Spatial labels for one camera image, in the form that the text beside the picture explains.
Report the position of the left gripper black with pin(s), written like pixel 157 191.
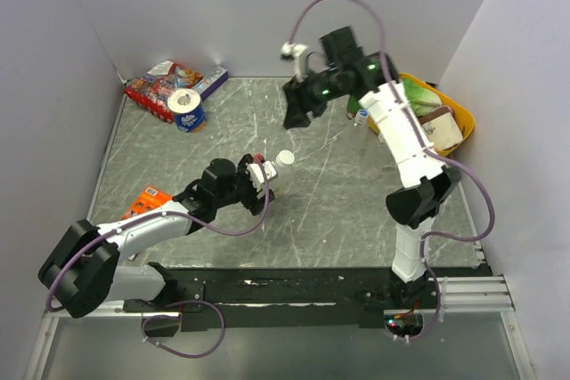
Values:
pixel 252 202

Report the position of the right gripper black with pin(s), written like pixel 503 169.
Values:
pixel 298 102

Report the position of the white bottle cap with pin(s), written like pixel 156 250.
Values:
pixel 285 158

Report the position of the clear plastic bottle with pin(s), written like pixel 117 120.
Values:
pixel 363 123

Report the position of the clear bottle yellow label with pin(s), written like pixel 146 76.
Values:
pixel 285 177

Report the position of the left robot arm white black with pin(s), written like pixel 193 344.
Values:
pixel 86 268

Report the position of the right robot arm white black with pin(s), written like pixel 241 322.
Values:
pixel 426 180

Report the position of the green glass bottle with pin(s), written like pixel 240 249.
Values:
pixel 352 107

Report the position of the toilet paper roll blue wrap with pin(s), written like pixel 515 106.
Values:
pixel 186 109

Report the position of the orange snack box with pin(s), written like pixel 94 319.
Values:
pixel 150 198

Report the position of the purple white box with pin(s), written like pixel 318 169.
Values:
pixel 211 82

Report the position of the green lettuce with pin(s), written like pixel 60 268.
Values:
pixel 422 100

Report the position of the beige paper carton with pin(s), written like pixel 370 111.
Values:
pixel 441 129

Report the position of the red snack bag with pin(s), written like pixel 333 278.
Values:
pixel 152 90

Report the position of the yellow plastic basket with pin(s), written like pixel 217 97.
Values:
pixel 465 122

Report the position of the electronics board with leds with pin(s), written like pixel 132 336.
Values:
pixel 404 325

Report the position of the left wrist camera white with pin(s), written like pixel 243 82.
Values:
pixel 261 171

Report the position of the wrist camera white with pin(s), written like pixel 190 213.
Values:
pixel 261 171
pixel 298 53

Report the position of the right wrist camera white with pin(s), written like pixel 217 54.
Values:
pixel 298 53

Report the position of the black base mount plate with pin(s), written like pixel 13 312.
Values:
pixel 294 297

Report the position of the aluminium rail frame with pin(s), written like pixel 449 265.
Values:
pixel 489 294

